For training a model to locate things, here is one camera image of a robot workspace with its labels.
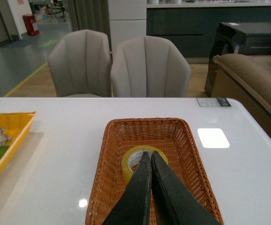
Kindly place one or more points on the black cabinet appliance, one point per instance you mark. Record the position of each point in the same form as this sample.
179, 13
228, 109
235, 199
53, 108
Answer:
248, 38

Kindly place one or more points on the brown wicker basket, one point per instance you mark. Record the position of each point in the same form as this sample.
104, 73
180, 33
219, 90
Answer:
122, 137

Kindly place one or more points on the grey upholstered chair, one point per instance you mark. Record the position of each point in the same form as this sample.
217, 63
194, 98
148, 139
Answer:
80, 65
147, 67

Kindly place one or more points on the brown sofa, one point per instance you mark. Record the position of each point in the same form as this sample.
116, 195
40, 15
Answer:
246, 79

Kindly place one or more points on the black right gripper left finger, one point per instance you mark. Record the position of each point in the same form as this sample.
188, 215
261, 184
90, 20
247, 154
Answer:
134, 206

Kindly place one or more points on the dark kitchen counter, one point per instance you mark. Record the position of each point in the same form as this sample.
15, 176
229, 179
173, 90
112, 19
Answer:
191, 25

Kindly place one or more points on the left grey upholstered chair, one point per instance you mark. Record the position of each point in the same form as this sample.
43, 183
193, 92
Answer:
80, 65

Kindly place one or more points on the red fire cabinet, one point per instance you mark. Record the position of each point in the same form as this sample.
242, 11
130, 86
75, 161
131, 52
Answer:
31, 24

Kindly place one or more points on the clear packing tape roll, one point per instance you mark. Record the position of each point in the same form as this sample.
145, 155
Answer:
132, 158

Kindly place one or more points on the table label sticker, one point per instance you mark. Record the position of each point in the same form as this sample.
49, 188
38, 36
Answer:
213, 102

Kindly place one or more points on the right grey upholstered chair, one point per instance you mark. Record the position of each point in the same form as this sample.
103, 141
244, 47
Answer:
147, 67

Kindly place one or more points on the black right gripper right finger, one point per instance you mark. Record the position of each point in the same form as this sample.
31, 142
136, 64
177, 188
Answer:
173, 202

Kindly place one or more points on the yellow woven basket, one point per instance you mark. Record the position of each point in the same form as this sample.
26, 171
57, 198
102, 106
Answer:
17, 126

